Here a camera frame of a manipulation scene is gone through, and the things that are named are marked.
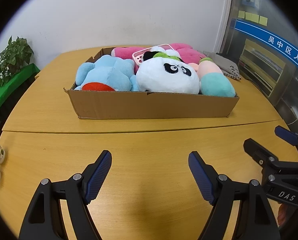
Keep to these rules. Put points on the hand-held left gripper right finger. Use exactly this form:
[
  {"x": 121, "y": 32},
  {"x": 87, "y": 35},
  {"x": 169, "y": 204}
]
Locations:
[{"x": 201, "y": 177}]

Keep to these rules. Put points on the wooden desktop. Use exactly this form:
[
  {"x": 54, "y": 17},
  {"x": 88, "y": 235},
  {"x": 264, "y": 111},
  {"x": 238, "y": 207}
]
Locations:
[{"x": 139, "y": 142}]

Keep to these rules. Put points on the metal framed glass partition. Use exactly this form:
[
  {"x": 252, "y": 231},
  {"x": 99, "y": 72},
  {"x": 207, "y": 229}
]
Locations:
[{"x": 284, "y": 85}]

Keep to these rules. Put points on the person's right hand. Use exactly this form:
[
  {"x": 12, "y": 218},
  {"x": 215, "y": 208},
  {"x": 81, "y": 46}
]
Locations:
[{"x": 281, "y": 213}]

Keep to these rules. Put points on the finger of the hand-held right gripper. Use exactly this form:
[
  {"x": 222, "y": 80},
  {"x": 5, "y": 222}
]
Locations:
[
  {"x": 286, "y": 135},
  {"x": 259, "y": 152}
]

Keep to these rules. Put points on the blue plush toy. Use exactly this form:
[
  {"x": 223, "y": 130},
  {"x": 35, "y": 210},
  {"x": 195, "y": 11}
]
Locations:
[{"x": 108, "y": 72}]

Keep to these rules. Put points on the white panda plush toy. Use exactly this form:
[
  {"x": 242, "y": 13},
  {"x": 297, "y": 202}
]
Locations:
[{"x": 164, "y": 80}]

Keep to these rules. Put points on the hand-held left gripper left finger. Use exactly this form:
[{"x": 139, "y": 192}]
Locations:
[{"x": 98, "y": 177}]

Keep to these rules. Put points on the large potted plant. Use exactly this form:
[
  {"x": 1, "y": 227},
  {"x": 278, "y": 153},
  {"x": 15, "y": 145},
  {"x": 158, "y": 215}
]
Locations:
[{"x": 13, "y": 52}]

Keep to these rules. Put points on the pink plush toy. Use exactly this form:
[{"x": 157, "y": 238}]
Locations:
[{"x": 189, "y": 55}]

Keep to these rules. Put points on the yellow sticky note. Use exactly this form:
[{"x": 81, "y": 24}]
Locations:
[
  {"x": 241, "y": 14},
  {"x": 263, "y": 20},
  {"x": 255, "y": 18},
  {"x": 248, "y": 16}
]

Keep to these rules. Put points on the cardboard box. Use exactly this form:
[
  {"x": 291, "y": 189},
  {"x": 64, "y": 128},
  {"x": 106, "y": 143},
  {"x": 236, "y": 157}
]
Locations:
[{"x": 151, "y": 105}]

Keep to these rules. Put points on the blue banner strip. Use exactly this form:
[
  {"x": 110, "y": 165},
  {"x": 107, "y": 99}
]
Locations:
[{"x": 264, "y": 33}]

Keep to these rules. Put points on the grey cloth bag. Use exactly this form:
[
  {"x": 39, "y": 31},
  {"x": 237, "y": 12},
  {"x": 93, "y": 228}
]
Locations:
[{"x": 224, "y": 63}]

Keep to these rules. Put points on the pig plush toy teal shirt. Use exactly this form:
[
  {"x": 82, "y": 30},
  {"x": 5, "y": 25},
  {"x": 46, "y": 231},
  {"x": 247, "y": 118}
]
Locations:
[{"x": 214, "y": 82}]

